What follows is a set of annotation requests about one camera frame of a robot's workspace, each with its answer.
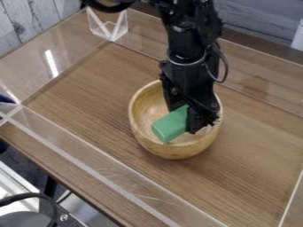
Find green rectangular block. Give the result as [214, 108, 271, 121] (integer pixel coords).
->
[151, 105, 188, 143]

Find light wooden bowl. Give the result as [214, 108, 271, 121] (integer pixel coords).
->
[128, 80, 225, 160]

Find black table leg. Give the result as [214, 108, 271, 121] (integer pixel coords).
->
[44, 176, 58, 198]

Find black metal base plate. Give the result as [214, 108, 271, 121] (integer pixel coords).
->
[0, 200, 90, 227]

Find clear acrylic corner bracket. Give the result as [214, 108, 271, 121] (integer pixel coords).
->
[87, 7, 130, 42]

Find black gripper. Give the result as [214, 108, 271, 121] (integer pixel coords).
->
[160, 54, 221, 134]

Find clear acrylic wall panels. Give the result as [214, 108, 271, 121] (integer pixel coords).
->
[0, 11, 303, 227]

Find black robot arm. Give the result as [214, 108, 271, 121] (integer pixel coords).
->
[80, 0, 229, 134]

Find black cable lower left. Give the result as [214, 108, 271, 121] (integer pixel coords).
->
[0, 192, 58, 227]

